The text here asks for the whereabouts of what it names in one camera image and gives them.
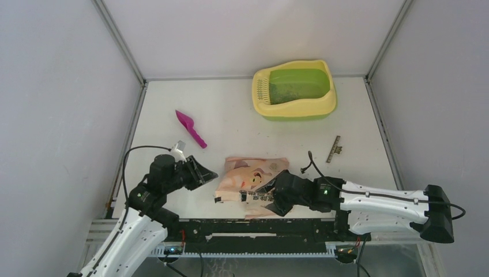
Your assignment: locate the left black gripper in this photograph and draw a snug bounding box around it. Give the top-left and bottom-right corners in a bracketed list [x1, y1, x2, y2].
[164, 155, 218, 193]

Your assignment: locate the pink cat litter bag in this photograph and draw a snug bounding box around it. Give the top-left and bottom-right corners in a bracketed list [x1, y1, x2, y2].
[215, 156, 289, 219]

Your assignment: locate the black sealing clip strip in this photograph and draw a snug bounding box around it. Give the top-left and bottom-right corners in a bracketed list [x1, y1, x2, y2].
[326, 135, 343, 163]

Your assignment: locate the magenta plastic scoop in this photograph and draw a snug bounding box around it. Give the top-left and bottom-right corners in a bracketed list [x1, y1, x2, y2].
[175, 110, 208, 149]

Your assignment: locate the yellow green litter box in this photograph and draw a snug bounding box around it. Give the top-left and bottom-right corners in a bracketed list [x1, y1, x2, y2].
[251, 59, 338, 121]

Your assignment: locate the green cat litter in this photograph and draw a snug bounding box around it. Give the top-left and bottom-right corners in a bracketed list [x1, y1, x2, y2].
[269, 81, 330, 105]

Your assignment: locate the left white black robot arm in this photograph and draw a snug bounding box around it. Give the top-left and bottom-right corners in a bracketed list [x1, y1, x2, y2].
[68, 154, 218, 276]

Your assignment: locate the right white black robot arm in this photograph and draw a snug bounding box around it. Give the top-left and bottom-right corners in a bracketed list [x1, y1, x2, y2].
[267, 170, 454, 244]

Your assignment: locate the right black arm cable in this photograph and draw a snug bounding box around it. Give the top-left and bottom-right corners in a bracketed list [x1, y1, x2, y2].
[300, 150, 467, 221]

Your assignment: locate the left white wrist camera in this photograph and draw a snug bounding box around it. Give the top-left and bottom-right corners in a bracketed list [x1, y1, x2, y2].
[170, 140, 187, 162]

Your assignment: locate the white slotted cable duct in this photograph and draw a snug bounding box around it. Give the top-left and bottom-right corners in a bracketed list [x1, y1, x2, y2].
[148, 245, 337, 258]

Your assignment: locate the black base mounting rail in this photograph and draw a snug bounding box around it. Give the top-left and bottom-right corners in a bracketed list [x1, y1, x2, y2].
[165, 219, 363, 252]

